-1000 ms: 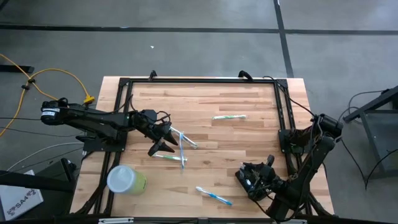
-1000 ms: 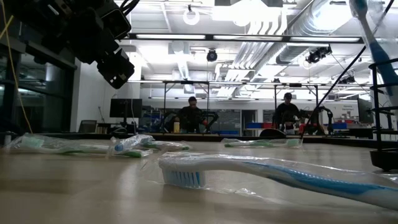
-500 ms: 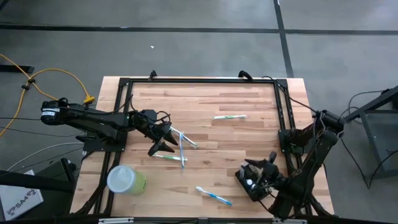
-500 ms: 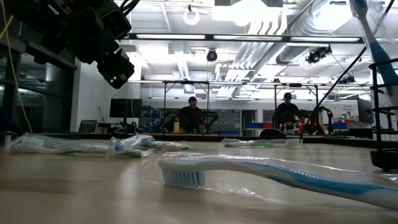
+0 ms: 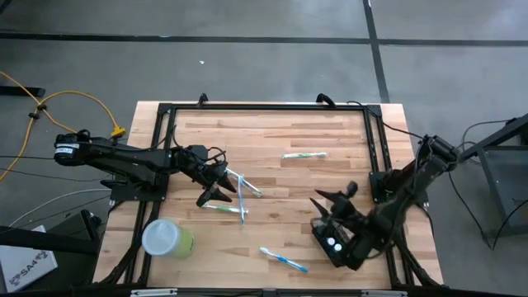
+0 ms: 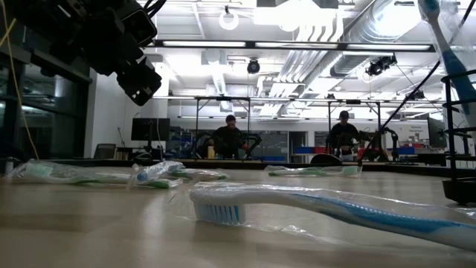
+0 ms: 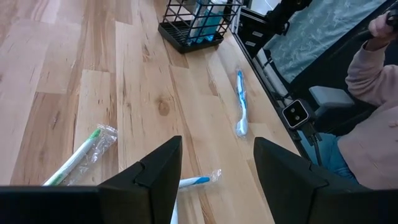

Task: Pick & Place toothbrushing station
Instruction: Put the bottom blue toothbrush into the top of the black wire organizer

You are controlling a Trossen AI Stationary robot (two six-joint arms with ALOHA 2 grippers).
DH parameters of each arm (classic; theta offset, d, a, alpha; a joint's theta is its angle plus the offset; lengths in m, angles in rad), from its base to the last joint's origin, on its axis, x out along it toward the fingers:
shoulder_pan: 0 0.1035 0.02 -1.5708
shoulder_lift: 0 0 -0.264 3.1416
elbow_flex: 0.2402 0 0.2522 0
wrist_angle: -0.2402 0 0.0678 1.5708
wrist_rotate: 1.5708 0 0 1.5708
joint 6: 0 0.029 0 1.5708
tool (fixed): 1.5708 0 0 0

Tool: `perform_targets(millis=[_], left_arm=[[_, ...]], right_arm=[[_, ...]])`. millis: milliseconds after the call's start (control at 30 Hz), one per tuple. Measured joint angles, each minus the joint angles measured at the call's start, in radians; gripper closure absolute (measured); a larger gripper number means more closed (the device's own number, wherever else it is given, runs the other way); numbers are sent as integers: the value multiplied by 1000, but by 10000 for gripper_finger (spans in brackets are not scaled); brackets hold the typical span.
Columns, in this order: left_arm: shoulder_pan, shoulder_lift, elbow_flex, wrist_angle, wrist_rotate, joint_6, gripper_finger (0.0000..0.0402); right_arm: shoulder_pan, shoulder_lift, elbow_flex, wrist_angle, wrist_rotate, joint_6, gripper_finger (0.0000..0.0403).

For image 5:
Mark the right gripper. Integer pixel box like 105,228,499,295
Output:
309,180,375,238

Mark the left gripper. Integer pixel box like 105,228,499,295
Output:
175,144,238,209

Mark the blue toothbrush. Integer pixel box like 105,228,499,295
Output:
258,246,309,274
236,174,248,225

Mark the green canister white lid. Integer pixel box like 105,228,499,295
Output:
141,218,196,260

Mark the black equipment stand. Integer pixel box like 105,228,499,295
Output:
0,209,103,256

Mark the black metal cart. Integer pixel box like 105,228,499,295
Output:
455,112,528,241

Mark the white cardboard box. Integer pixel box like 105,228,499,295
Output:
0,224,59,294

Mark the black floor bar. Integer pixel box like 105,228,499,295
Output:
0,85,47,99

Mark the black wire basket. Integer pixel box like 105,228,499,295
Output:
309,217,364,271

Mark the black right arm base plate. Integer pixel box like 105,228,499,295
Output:
369,169,431,205

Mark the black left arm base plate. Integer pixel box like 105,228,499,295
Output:
100,167,171,203

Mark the black aluminium table frame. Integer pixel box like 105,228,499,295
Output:
92,101,445,290

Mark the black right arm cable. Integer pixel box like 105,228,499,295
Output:
346,100,426,141

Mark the silver table bracket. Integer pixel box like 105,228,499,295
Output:
361,289,409,297
130,288,179,297

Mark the yellow extension cord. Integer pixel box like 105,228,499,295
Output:
0,69,127,182

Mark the white floor cable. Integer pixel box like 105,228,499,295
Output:
7,188,112,228

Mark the black floor cable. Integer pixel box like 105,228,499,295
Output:
447,170,528,251
0,153,59,161
460,118,516,156
0,166,123,183

